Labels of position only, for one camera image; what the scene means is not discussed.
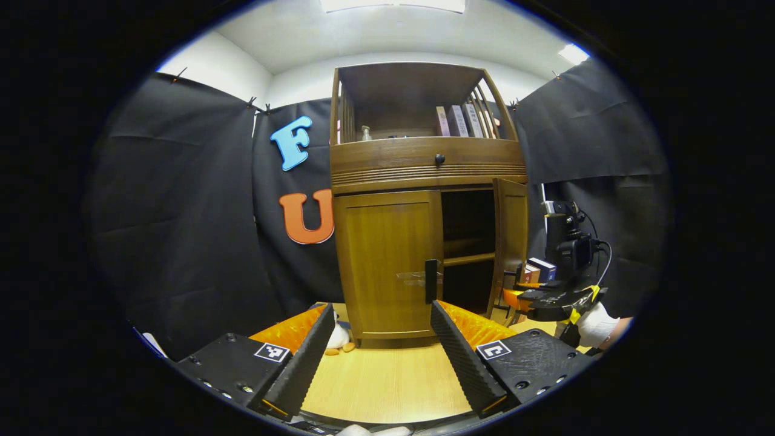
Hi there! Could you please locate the penguin plush toy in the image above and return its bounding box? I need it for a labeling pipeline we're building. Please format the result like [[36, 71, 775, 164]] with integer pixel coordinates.
[[326, 321, 357, 356]]

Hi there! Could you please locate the wooden inner cabinet shelf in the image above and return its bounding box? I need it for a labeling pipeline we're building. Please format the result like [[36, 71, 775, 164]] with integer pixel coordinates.
[[444, 253, 497, 268]]

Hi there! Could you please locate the wooden drawer with black knob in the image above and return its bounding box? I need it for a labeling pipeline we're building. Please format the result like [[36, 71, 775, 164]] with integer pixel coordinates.
[[331, 137, 527, 182]]

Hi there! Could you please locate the wooden cabinet door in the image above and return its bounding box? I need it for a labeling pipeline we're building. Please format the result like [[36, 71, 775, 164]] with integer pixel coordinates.
[[334, 191, 444, 340], [487, 177, 529, 319]]

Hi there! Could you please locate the dark blue book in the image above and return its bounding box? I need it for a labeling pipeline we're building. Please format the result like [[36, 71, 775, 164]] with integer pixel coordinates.
[[528, 257, 557, 283]]

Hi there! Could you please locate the wooden double-door shoe cabinet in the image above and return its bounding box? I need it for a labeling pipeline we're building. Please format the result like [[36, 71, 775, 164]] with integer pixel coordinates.
[[329, 62, 529, 349]]

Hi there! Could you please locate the large ceiling light panel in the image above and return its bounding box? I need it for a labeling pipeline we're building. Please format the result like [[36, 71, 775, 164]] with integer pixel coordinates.
[[320, 0, 467, 14]]

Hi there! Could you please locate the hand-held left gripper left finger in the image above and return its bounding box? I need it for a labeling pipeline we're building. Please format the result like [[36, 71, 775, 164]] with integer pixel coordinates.
[[176, 303, 335, 421]]

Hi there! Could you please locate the grey book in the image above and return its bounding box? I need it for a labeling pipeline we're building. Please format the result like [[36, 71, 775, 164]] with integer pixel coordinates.
[[463, 103, 484, 139]]

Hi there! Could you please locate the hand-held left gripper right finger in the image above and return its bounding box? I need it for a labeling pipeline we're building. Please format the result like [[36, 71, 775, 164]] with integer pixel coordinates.
[[431, 300, 597, 420]]

